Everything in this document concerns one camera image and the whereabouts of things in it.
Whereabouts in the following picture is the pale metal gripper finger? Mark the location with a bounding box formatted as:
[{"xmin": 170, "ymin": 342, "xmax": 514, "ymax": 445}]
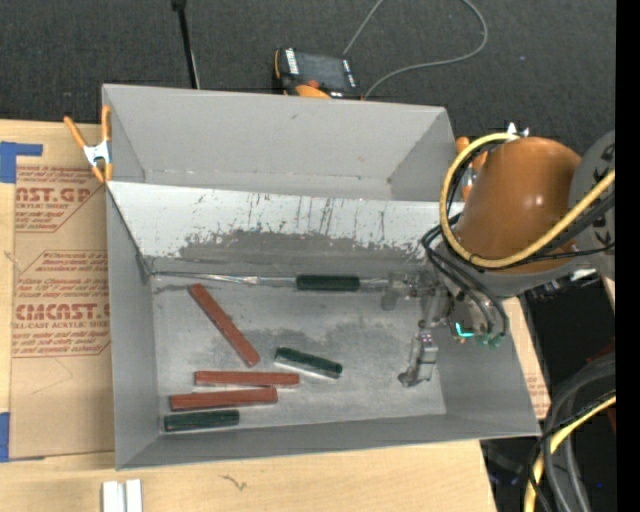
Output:
[
  {"xmin": 381, "ymin": 273, "xmax": 427, "ymax": 311},
  {"xmin": 397, "ymin": 333, "xmax": 441, "ymax": 388}
]

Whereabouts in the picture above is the dark green flat block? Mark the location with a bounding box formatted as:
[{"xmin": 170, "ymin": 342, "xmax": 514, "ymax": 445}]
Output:
[
  {"xmin": 295, "ymin": 273, "xmax": 362, "ymax": 293},
  {"xmin": 162, "ymin": 408, "xmax": 242, "ymax": 434},
  {"xmin": 272, "ymin": 346, "xmax": 345, "ymax": 382}
]

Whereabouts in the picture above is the grey metal bin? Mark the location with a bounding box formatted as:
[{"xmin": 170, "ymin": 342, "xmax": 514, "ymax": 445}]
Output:
[{"xmin": 101, "ymin": 83, "xmax": 543, "ymax": 471}]

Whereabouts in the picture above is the red-brown flat block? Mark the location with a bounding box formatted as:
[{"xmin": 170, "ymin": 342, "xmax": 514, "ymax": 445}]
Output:
[
  {"xmin": 193, "ymin": 369, "xmax": 302, "ymax": 389},
  {"xmin": 187, "ymin": 282, "xmax": 262, "ymax": 369},
  {"xmin": 168, "ymin": 386, "xmax": 280, "ymax": 413}
]

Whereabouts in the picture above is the brown cardboard board, red print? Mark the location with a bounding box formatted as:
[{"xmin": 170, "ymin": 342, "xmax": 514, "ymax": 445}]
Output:
[{"xmin": 0, "ymin": 118, "xmax": 553, "ymax": 464}]

